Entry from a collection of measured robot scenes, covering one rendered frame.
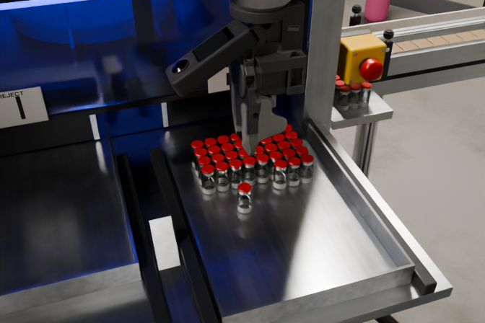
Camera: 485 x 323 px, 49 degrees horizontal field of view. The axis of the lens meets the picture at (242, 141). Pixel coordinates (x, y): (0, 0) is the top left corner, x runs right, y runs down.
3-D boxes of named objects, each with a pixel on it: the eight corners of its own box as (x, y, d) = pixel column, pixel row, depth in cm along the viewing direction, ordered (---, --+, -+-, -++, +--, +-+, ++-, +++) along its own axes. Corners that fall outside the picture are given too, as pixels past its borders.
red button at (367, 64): (353, 75, 97) (356, 55, 95) (373, 71, 98) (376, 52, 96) (364, 85, 94) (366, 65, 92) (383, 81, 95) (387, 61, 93)
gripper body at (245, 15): (304, 99, 68) (312, 9, 61) (239, 109, 66) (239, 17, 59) (283, 71, 74) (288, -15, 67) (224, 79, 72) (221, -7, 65)
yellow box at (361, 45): (329, 68, 103) (333, 33, 98) (362, 62, 104) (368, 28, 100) (347, 87, 97) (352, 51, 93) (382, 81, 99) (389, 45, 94)
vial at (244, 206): (235, 205, 83) (235, 184, 80) (249, 202, 84) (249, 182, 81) (239, 215, 81) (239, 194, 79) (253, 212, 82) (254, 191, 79)
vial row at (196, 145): (190, 162, 92) (189, 140, 89) (288, 143, 96) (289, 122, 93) (193, 170, 90) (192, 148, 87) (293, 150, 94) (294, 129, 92)
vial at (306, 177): (296, 177, 89) (298, 155, 86) (309, 174, 89) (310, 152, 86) (302, 185, 87) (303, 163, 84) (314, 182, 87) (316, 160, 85)
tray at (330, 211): (167, 166, 91) (165, 150, 89) (308, 139, 97) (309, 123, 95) (222, 335, 65) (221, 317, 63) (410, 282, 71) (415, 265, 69)
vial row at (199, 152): (193, 170, 90) (192, 148, 87) (293, 151, 94) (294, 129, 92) (197, 179, 88) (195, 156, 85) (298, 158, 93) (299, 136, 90)
